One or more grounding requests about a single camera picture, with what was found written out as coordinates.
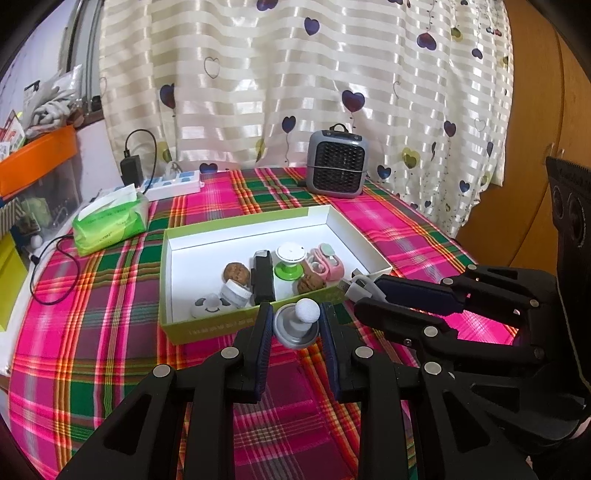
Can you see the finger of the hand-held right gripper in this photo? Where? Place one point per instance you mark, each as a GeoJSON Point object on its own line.
{"type": "Point", "coordinates": [415, 293]}
{"type": "Point", "coordinates": [392, 318]}

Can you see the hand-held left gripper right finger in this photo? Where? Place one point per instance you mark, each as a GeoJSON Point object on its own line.
{"type": "Point", "coordinates": [332, 350]}

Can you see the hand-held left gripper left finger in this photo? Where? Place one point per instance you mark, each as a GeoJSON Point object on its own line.
{"type": "Point", "coordinates": [261, 350]}

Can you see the grey knob with white ball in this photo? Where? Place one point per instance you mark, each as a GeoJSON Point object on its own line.
{"type": "Point", "coordinates": [291, 327]}

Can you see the white bottle cap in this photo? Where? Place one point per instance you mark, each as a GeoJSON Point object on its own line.
{"type": "Point", "coordinates": [235, 295]}

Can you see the grey panda face knob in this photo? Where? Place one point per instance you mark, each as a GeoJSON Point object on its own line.
{"type": "Point", "coordinates": [210, 307]}

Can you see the black rectangular device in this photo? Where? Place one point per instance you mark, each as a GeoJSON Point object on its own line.
{"type": "Point", "coordinates": [262, 281]}

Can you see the brown walnut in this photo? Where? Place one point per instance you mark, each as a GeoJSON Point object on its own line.
{"type": "Point", "coordinates": [309, 284]}
{"type": "Point", "coordinates": [236, 272]}

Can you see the pink clip with mint pad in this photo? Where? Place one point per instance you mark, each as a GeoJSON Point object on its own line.
{"type": "Point", "coordinates": [334, 270]}

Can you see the pink clip with grey pads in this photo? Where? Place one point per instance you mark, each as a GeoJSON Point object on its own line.
{"type": "Point", "coordinates": [316, 267]}

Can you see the green and white suction knob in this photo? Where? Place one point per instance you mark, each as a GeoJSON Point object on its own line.
{"type": "Point", "coordinates": [291, 251]}

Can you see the green and white cardboard box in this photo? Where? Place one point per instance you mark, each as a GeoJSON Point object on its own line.
{"type": "Point", "coordinates": [207, 249]}

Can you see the grey mini heater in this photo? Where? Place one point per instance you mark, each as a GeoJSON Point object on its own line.
{"type": "Point", "coordinates": [337, 161]}

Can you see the pink and green plaid tablecloth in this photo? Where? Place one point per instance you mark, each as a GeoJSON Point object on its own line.
{"type": "Point", "coordinates": [92, 346]}

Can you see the white power strip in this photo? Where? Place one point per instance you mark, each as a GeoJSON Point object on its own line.
{"type": "Point", "coordinates": [175, 184]}

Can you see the green tissue pack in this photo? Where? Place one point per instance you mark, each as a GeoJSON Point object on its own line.
{"type": "Point", "coordinates": [111, 226]}

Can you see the white plug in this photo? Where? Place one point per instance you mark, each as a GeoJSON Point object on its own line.
{"type": "Point", "coordinates": [171, 170]}

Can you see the wooden wardrobe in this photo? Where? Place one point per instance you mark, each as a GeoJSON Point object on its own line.
{"type": "Point", "coordinates": [531, 115]}

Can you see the black power adapter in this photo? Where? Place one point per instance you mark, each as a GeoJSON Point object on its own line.
{"type": "Point", "coordinates": [131, 171]}

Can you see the small white ball figure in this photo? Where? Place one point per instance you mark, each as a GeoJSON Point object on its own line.
{"type": "Point", "coordinates": [36, 241]}

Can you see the yellow cardboard box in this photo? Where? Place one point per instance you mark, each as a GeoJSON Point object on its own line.
{"type": "Point", "coordinates": [11, 277]}

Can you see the striped curtain with hearts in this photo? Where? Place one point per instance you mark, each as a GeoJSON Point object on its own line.
{"type": "Point", "coordinates": [277, 69]}

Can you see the striped cardboard box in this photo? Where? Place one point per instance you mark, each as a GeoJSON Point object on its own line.
{"type": "Point", "coordinates": [8, 217]}

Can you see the storage bin with orange lid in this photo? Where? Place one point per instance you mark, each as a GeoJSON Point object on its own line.
{"type": "Point", "coordinates": [41, 154]}

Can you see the white cloth gloves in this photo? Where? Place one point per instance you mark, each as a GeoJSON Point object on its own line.
{"type": "Point", "coordinates": [51, 106]}

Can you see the colourful paper packets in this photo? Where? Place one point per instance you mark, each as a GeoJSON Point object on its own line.
{"type": "Point", "coordinates": [11, 134]}

